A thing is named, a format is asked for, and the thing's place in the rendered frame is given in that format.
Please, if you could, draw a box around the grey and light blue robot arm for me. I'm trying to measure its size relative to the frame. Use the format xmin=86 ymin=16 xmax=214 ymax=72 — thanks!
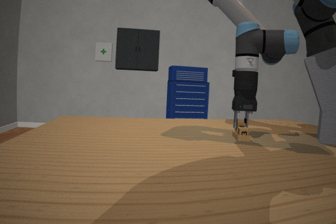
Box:
xmin=208 ymin=0 xmax=336 ymax=65

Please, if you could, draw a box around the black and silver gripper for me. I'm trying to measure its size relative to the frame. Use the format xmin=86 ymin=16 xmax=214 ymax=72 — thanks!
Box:
xmin=232 ymin=56 xmax=259 ymax=129

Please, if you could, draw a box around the beige cube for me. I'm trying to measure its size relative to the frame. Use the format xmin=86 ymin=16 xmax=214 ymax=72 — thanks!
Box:
xmin=235 ymin=122 xmax=246 ymax=132
xmin=237 ymin=127 xmax=249 ymax=136

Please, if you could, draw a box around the tan wooden tray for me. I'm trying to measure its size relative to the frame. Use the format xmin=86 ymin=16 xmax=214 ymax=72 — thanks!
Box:
xmin=232 ymin=131 xmax=251 ymax=142

